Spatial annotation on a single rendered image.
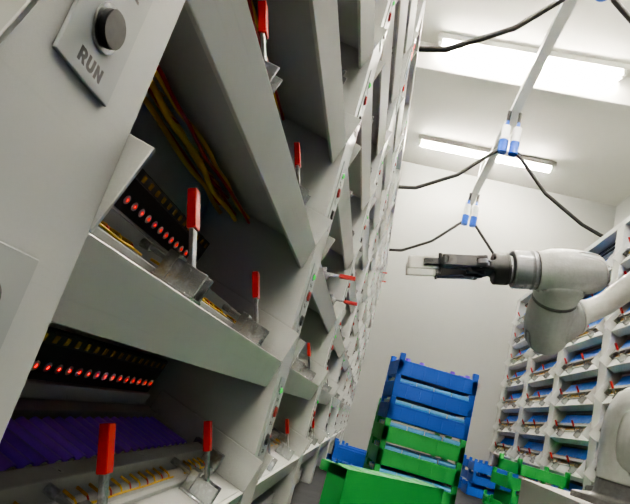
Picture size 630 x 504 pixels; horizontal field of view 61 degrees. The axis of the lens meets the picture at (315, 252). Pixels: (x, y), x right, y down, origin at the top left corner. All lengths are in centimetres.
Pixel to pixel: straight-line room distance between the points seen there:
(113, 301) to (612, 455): 124
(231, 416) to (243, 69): 56
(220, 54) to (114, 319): 19
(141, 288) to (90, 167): 10
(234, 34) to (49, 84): 19
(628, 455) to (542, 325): 31
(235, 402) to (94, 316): 56
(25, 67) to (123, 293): 14
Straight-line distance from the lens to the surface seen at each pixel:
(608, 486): 141
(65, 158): 24
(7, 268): 23
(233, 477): 85
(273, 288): 86
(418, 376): 204
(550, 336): 139
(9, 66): 21
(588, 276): 131
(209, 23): 37
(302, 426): 154
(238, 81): 42
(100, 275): 29
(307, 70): 80
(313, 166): 93
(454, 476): 209
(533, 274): 128
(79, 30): 24
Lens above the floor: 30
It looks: 15 degrees up
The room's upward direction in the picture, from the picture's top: 16 degrees clockwise
